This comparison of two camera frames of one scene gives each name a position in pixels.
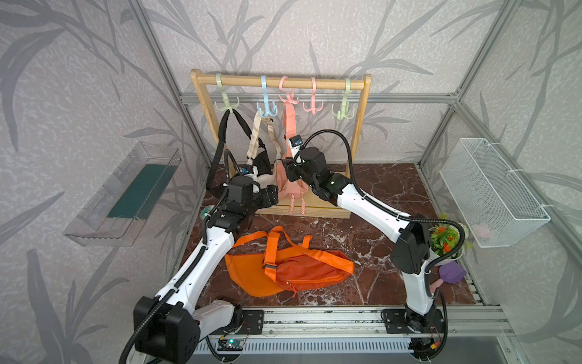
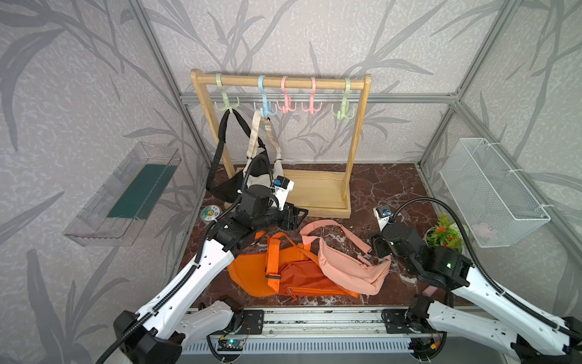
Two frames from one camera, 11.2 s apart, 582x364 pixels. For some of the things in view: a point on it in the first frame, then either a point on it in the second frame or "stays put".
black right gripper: x=289 y=171 to x=377 y=240
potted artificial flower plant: x=444 y=238 stays put
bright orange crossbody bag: x=254 y=273 stays put
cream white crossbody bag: x=264 y=179 stays put
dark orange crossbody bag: x=307 y=268 to x=291 y=271
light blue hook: x=267 y=111 stays put
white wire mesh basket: x=495 y=205 stays put
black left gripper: x=273 y=199 to x=293 y=223
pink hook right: x=313 y=87 stays put
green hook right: x=340 y=115 stays put
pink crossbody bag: x=287 y=186 to x=363 y=277
